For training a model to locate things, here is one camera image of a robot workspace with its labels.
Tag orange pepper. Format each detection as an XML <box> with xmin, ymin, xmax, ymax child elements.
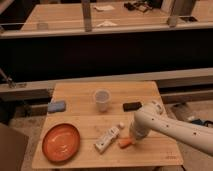
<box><xmin>118</xmin><ymin>137</ymin><xmax>133</xmax><ymax>149</ymax></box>

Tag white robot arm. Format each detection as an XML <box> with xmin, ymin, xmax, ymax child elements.
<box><xmin>129</xmin><ymin>101</ymin><xmax>213</xmax><ymax>157</ymax></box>

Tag white ceramic cup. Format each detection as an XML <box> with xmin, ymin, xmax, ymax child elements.
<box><xmin>94</xmin><ymin>89</ymin><xmax>111</xmax><ymax>112</ymax></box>

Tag black rectangular block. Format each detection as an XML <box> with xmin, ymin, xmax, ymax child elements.
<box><xmin>123</xmin><ymin>102</ymin><xmax>142</xmax><ymax>112</ymax></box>

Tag wooden cutting board table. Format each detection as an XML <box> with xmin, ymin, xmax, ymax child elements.
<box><xmin>32</xmin><ymin>81</ymin><xmax>183</xmax><ymax>170</ymax></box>

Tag blue sponge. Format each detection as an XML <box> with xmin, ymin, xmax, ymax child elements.
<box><xmin>47</xmin><ymin>101</ymin><xmax>66</xmax><ymax>113</ymax></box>

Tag white tube bottle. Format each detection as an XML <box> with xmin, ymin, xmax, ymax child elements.
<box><xmin>94</xmin><ymin>122</ymin><xmax>125</xmax><ymax>154</ymax></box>

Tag white crumpled paper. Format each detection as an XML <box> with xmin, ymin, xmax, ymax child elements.
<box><xmin>97</xmin><ymin>20</ymin><xmax>117</xmax><ymax>27</ymax></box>

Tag orange plate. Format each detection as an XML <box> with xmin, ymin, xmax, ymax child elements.
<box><xmin>42</xmin><ymin>123</ymin><xmax>80</xmax><ymax>163</ymax></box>

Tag white paper on far table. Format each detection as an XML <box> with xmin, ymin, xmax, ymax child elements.
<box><xmin>94</xmin><ymin>5</ymin><xmax>115</xmax><ymax>11</ymax></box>

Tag dark tools on far table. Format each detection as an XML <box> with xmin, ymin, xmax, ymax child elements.
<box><xmin>124</xmin><ymin>0</ymin><xmax>152</xmax><ymax>13</ymax></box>

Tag metal post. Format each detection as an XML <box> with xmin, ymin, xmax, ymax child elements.
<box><xmin>81</xmin><ymin>0</ymin><xmax>92</xmax><ymax>32</ymax></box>

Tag blue box with cables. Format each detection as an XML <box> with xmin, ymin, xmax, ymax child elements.
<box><xmin>191</xmin><ymin>119</ymin><xmax>213</xmax><ymax>128</ymax></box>

